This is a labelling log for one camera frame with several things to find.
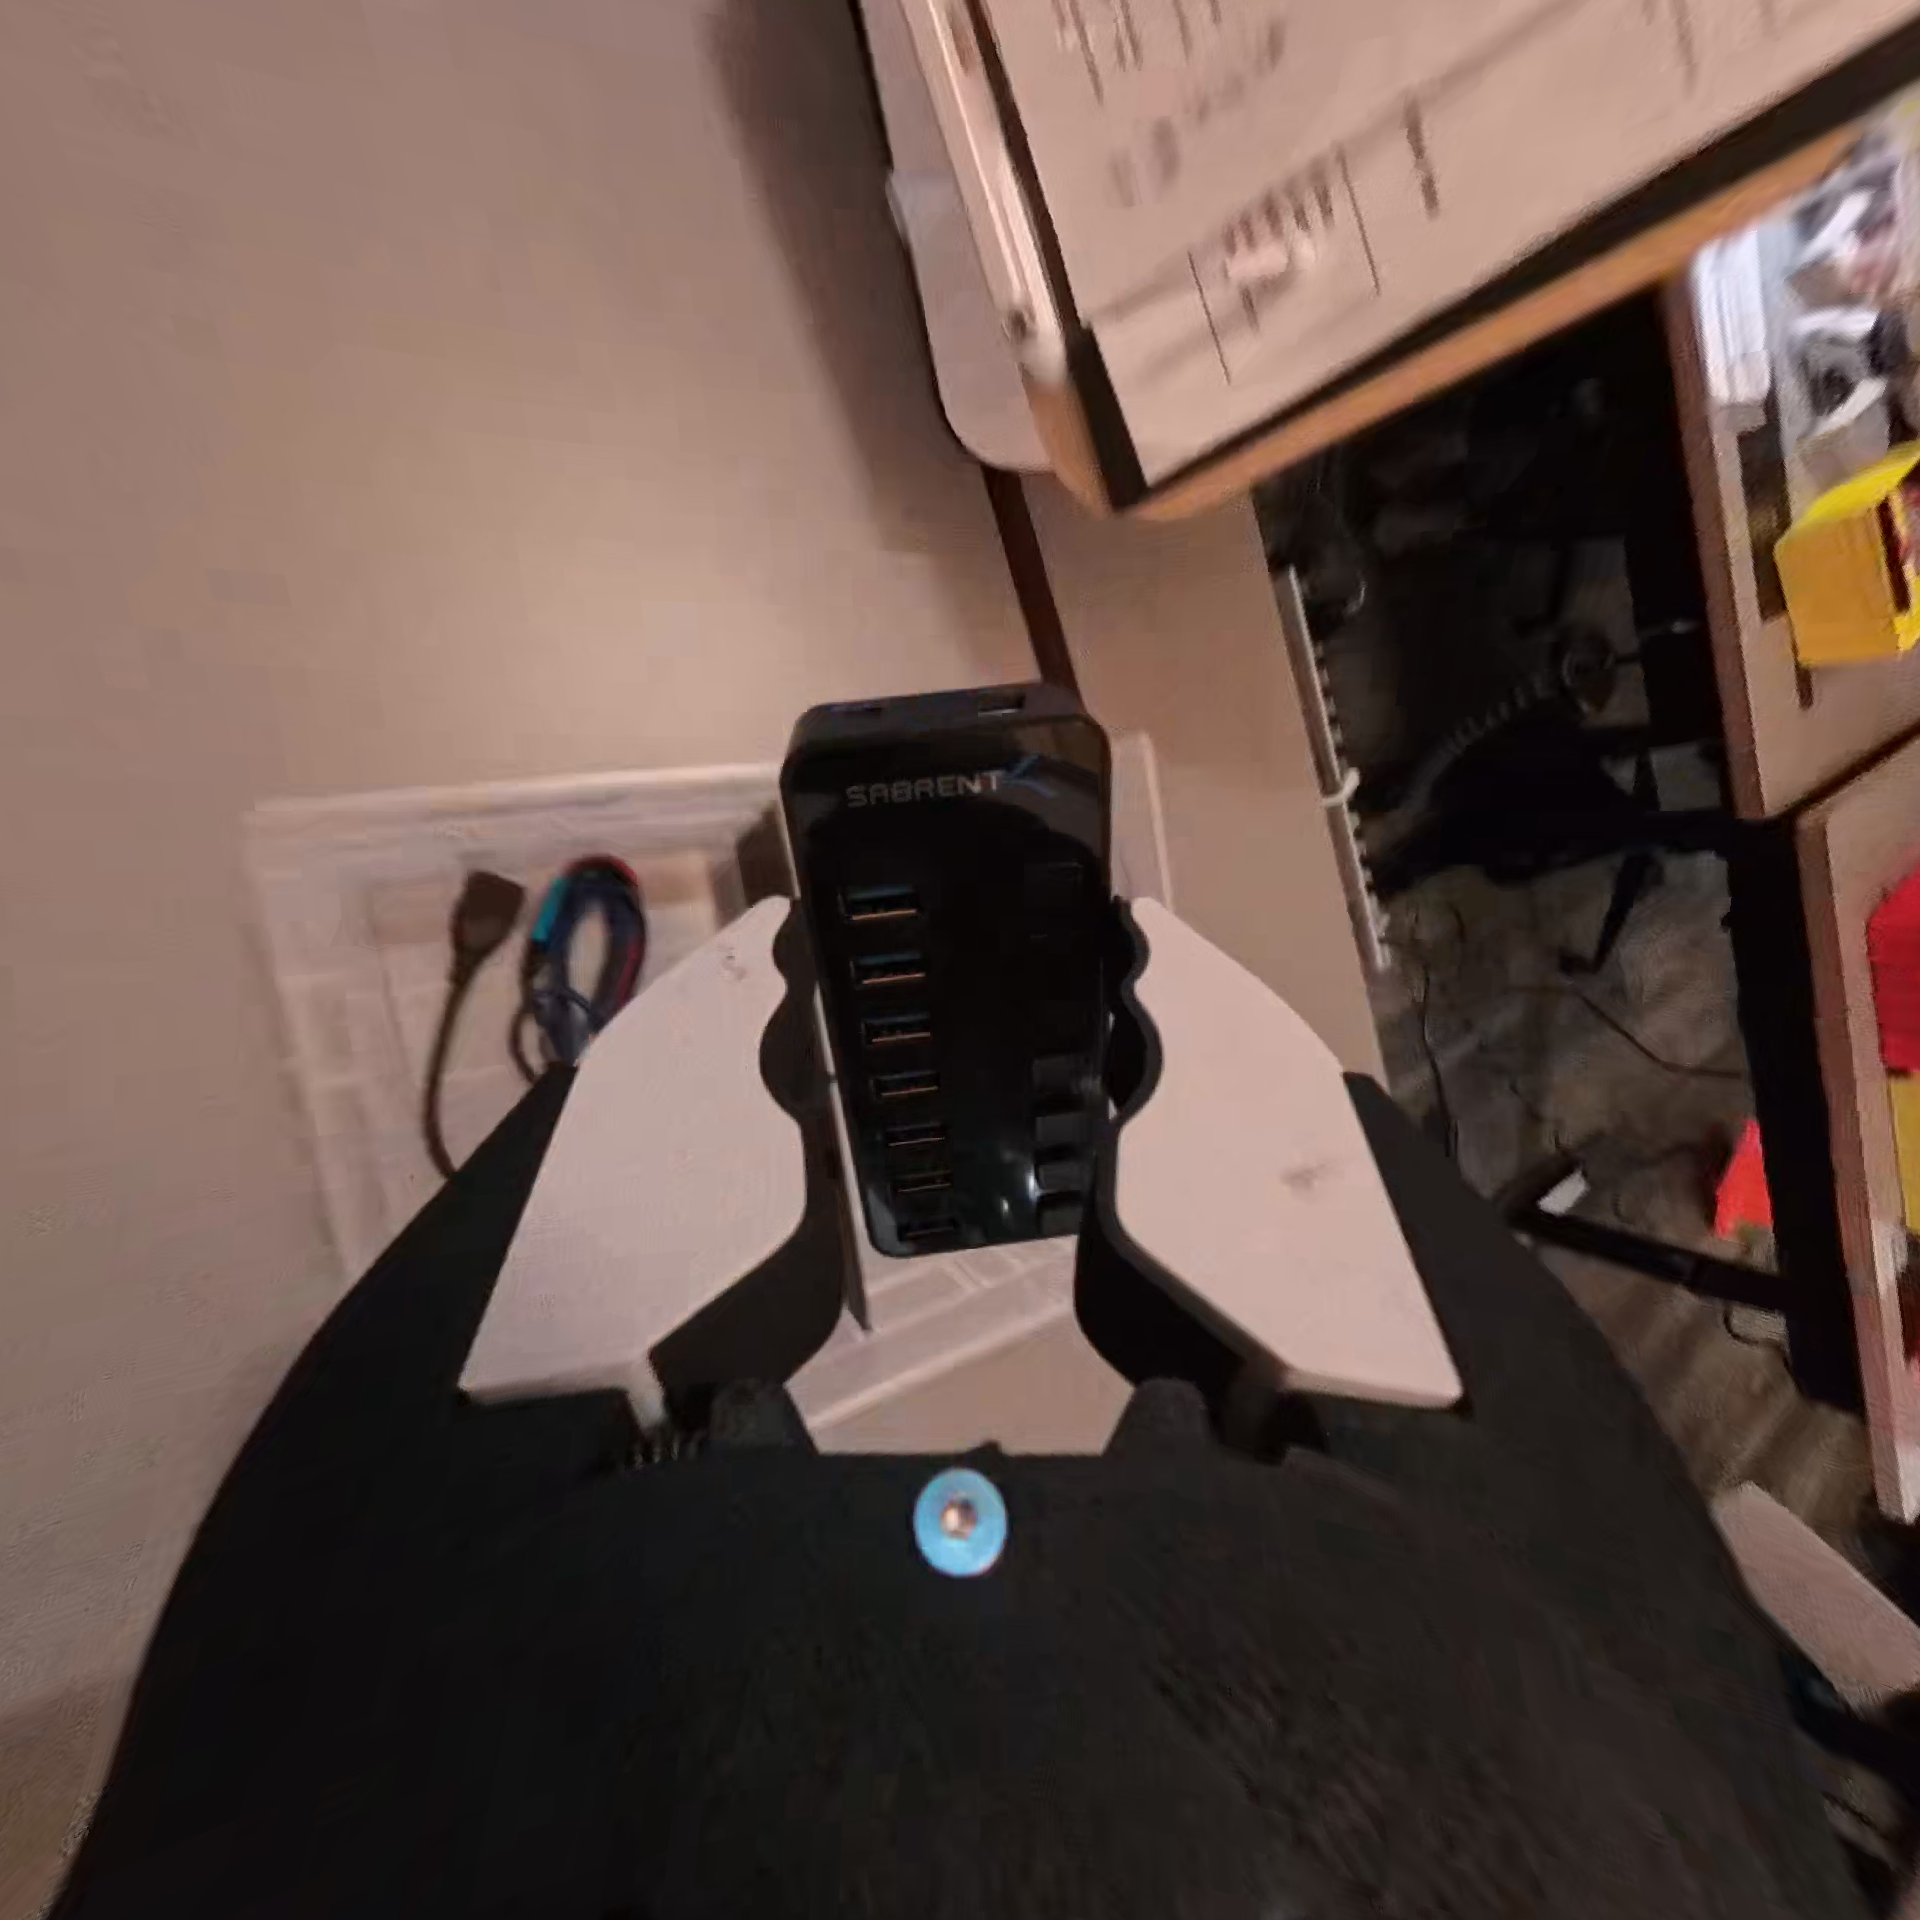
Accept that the orange traffic cone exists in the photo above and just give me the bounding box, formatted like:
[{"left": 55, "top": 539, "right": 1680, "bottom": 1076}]
[{"left": 1710, "top": 1118, "right": 1779, "bottom": 1238}]

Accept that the white sign base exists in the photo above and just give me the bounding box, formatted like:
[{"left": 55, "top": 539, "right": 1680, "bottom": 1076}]
[{"left": 857, "top": 0, "right": 1059, "bottom": 470}]

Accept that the wooden desk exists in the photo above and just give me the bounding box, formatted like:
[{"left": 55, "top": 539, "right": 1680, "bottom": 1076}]
[
  {"left": 1657, "top": 269, "right": 1920, "bottom": 825},
  {"left": 1792, "top": 773, "right": 1920, "bottom": 1521}
]

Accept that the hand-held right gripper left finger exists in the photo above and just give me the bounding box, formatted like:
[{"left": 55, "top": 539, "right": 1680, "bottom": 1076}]
[{"left": 455, "top": 893, "right": 873, "bottom": 1432}]

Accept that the black usb cable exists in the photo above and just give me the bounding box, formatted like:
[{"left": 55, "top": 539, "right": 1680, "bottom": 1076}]
[{"left": 423, "top": 866, "right": 530, "bottom": 1179}]

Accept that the glossy black usb hub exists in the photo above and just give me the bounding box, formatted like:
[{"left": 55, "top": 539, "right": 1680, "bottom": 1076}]
[{"left": 777, "top": 682, "right": 1115, "bottom": 1260}]

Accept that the wooden instruction sign board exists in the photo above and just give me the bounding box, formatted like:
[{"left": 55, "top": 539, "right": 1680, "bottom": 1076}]
[{"left": 902, "top": 0, "right": 1920, "bottom": 520}]

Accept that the yellow plastic bin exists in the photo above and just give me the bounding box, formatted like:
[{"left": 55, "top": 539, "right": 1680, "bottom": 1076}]
[{"left": 1774, "top": 448, "right": 1920, "bottom": 670}]

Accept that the red plastic bin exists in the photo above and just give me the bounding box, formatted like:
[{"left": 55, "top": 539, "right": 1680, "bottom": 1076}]
[{"left": 1863, "top": 874, "right": 1920, "bottom": 1076}]

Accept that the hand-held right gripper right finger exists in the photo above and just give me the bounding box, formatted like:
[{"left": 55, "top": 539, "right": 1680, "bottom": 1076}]
[{"left": 1074, "top": 893, "right": 1469, "bottom": 1453}]

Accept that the braided red blue usb cable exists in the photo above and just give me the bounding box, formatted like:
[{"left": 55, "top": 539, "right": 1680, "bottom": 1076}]
[{"left": 515, "top": 856, "right": 650, "bottom": 1086}]

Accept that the white cable chain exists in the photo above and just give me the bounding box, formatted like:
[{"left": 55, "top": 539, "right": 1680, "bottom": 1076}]
[{"left": 1271, "top": 565, "right": 1394, "bottom": 973}]

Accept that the white plastic bin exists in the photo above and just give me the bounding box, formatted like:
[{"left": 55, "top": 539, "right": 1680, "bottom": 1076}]
[{"left": 246, "top": 731, "right": 1175, "bottom": 1434}]

